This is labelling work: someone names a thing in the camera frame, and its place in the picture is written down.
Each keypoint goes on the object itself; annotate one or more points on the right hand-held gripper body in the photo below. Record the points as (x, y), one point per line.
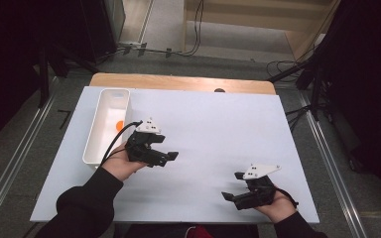
(258, 195)

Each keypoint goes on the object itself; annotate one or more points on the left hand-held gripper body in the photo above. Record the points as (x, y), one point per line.
(142, 145)

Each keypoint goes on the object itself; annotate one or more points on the orange ball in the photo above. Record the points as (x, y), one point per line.
(119, 126)

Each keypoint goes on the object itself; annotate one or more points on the white rectangular bin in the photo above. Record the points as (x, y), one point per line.
(104, 132)

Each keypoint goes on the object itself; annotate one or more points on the person's right hand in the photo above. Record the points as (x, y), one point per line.
(278, 206)

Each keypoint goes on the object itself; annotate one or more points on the person's left hand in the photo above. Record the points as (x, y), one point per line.
(120, 163)

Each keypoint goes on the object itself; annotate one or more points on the red cloth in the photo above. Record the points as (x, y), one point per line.
(201, 232)

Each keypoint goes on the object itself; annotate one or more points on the white board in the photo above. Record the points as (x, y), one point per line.
(205, 125)

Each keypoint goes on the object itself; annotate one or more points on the wooden table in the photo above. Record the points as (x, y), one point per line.
(178, 82)

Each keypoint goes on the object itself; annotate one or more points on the person's dark clothing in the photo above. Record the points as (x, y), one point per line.
(158, 231)

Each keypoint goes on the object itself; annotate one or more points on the white power strip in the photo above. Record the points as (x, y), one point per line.
(130, 44)

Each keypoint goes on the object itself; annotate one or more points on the black cabinet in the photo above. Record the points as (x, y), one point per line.
(102, 29)

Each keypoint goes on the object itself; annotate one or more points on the black tripod stand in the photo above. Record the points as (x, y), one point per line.
(314, 76)

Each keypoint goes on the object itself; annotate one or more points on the metal floor rail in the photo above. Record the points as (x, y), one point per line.
(330, 165)
(16, 152)

